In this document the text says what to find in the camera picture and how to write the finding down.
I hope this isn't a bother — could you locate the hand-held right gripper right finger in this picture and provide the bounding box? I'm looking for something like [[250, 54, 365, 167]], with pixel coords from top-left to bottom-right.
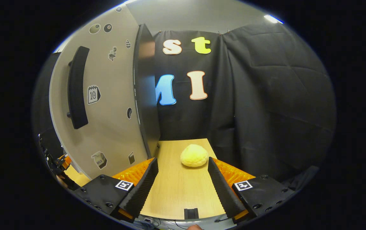
[[207, 157, 298, 224]]

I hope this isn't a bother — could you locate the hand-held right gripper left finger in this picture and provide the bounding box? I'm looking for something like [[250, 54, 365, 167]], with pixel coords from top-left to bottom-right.
[[73, 157, 159, 223]]

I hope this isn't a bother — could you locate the black cabinet door handle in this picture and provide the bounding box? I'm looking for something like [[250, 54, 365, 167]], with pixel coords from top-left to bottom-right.
[[66, 46, 90, 130]]

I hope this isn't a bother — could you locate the grey cabinet door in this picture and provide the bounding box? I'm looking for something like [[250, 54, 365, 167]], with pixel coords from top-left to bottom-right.
[[49, 5, 149, 180]]

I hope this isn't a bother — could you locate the yellow round bun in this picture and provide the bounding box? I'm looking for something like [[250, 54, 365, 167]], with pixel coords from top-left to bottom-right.
[[180, 144, 209, 168]]

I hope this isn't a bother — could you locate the black backdrop cloth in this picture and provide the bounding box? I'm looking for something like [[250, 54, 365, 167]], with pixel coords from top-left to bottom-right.
[[153, 22, 337, 192]]

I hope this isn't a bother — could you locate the small ceiling light strip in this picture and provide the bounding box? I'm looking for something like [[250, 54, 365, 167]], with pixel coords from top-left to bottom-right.
[[264, 14, 284, 25]]

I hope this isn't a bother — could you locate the black cable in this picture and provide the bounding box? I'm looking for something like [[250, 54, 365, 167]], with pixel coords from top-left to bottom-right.
[[135, 216, 187, 230]]

